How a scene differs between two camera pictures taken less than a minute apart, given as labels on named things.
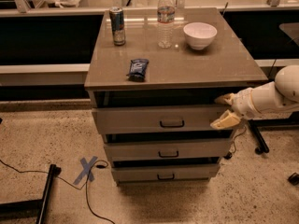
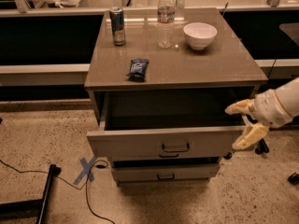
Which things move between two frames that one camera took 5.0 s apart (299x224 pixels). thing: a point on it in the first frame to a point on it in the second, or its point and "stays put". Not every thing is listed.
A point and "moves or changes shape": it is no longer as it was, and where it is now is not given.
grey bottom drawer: (165, 172) stays put
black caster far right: (294, 178) stays put
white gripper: (243, 103) to (268, 109)
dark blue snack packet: (137, 70) stays put
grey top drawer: (162, 121) moves or changes shape
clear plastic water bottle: (165, 20) stays put
